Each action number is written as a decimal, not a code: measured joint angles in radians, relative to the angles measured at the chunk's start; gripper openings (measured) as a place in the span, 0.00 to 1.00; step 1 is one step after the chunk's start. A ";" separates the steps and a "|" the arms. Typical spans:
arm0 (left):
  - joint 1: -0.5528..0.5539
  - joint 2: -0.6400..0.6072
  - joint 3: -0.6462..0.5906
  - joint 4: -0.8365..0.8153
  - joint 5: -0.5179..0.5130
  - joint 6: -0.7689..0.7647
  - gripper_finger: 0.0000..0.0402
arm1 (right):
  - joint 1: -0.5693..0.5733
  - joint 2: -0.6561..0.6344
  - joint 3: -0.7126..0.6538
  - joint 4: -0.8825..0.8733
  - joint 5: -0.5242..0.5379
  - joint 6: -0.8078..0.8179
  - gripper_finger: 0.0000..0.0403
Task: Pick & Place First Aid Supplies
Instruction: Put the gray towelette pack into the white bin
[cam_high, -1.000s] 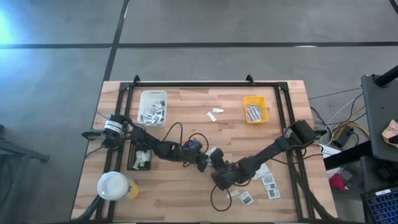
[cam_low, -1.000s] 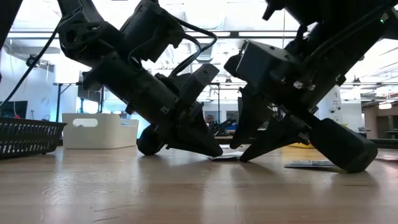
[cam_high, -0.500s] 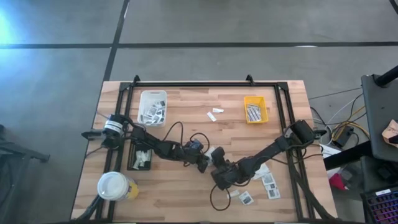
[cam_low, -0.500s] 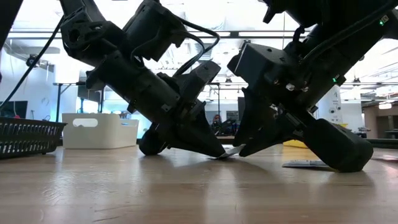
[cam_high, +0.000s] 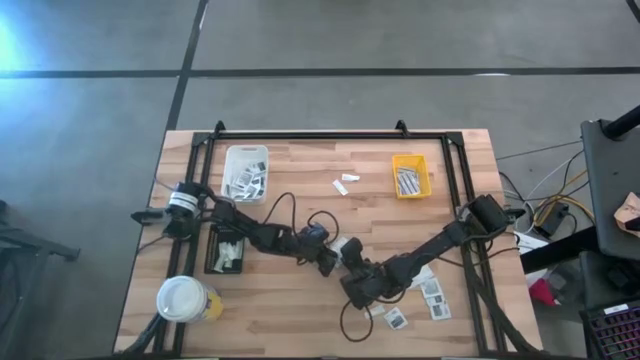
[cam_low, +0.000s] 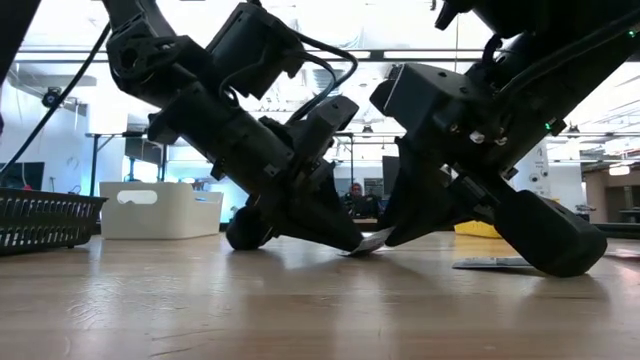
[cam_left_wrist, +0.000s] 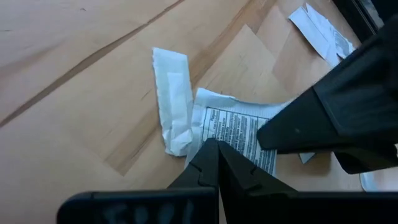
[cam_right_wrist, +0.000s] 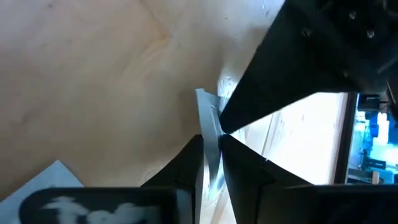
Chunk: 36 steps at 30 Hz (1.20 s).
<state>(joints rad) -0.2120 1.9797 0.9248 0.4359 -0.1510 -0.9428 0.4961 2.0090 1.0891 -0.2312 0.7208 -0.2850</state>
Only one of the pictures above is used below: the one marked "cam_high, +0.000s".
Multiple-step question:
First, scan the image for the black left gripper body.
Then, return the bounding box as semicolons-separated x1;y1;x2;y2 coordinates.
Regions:
297;223;340;278

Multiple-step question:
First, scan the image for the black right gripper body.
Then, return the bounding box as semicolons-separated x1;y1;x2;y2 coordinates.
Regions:
339;237;401;310

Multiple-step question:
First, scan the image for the large white gauze packet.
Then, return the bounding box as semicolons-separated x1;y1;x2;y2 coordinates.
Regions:
407;264;435;290

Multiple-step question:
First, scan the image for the black plastic basket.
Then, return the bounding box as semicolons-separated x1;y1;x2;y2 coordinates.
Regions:
203;224;246;275

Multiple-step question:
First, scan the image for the yellow plastic basket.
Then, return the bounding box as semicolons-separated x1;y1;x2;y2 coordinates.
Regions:
391;153;433;201

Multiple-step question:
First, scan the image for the white plastic bin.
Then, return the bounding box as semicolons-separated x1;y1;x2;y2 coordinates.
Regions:
220;144;271;206

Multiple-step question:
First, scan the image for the white paper sheet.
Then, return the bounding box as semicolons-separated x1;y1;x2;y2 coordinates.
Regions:
513;230;550;254

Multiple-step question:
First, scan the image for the red object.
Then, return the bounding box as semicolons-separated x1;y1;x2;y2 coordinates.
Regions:
528;278;557;307

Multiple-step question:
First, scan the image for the black power adapter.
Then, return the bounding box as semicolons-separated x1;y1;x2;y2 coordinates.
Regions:
533;202;570;239

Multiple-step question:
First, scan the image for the dark grey cart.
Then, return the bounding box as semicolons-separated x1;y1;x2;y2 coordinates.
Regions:
579;118;640;261

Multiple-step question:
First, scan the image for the brown paper bag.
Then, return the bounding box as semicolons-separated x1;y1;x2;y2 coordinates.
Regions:
613;192;640;232

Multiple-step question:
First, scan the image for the black floor stand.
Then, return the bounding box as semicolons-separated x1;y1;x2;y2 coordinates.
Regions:
0;199;82;264

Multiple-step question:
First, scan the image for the black pole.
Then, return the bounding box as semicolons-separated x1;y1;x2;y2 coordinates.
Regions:
602;104;640;141

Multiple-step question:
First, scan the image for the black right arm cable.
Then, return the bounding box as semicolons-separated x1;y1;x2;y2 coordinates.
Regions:
338;298;376;344

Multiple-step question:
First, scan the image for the black metal table frame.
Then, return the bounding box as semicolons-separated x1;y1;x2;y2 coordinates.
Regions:
152;119;539;357

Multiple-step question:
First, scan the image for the white cable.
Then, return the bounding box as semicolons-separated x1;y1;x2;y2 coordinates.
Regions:
524;148;586;201

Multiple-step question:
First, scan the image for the yellow cable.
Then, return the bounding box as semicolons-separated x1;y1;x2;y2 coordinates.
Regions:
532;169;596;226

